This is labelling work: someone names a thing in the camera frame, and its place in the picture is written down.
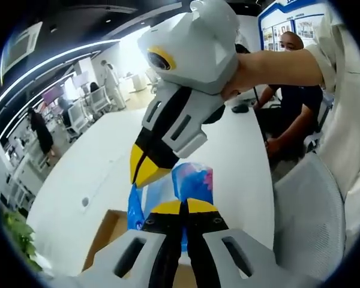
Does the white office chair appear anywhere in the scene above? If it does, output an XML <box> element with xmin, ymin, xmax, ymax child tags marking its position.
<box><xmin>86</xmin><ymin>86</ymin><xmax>114</xmax><ymax>112</ymax></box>
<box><xmin>66</xmin><ymin>103</ymin><xmax>90</xmax><ymax>142</ymax></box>

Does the green potted plant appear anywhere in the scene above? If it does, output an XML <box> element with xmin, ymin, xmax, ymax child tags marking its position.
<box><xmin>1</xmin><ymin>209</ymin><xmax>43</xmax><ymax>272</ymax></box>

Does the purple monitor screen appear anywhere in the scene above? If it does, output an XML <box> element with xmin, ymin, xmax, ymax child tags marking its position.
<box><xmin>41</xmin><ymin>86</ymin><xmax>63</xmax><ymax>106</ymax></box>

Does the ceiling air conditioner vent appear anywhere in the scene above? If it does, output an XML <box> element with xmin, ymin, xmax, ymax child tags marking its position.
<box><xmin>1</xmin><ymin>20</ymin><xmax>44</xmax><ymax>71</ymax></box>

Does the white ceiling light strip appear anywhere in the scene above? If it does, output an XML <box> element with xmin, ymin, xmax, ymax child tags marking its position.
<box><xmin>0</xmin><ymin>38</ymin><xmax>121</xmax><ymax>115</ymax></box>

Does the white monitor screen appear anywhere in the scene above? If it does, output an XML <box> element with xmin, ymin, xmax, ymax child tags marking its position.
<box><xmin>73</xmin><ymin>71</ymin><xmax>90</xmax><ymax>87</ymax></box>

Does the blue wall poster board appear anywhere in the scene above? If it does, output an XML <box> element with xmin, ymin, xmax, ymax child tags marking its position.
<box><xmin>257</xmin><ymin>0</ymin><xmax>329</xmax><ymax>51</ymax></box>

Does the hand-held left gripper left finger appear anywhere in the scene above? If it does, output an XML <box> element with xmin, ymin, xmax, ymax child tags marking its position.
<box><xmin>76</xmin><ymin>200</ymin><xmax>184</xmax><ymax>288</ymax></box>

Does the white table cable cover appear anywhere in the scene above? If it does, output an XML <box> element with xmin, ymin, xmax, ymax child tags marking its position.
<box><xmin>79</xmin><ymin>160</ymin><xmax>116</xmax><ymax>214</ymax></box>

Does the brown cardboard shoe box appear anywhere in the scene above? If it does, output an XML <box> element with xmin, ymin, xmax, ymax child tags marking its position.
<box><xmin>82</xmin><ymin>209</ymin><xmax>197</xmax><ymax>288</ymax></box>

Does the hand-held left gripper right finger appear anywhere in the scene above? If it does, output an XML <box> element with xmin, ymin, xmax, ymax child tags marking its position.
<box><xmin>184</xmin><ymin>197</ymin><xmax>279</xmax><ymax>288</ymax></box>

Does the blue patterned soft packet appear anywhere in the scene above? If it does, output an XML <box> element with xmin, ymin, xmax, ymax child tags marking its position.
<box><xmin>127</xmin><ymin>161</ymin><xmax>214</xmax><ymax>262</ymax></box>

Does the person in white shirt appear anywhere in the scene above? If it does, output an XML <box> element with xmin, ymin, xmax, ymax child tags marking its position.
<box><xmin>305</xmin><ymin>0</ymin><xmax>360</xmax><ymax>271</ymax></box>

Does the grey mesh office chair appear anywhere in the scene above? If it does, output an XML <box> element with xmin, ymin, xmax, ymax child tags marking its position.
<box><xmin>272</xmin><ymin>152</ymin><xmax>347</xmax><ymax>281</ymax></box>

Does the person's right hand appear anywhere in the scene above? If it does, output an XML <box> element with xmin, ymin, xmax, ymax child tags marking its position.
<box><xmin>220</xmin><ymin>50</ymin><xmax>261</xmax><ymax>102</ymax></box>

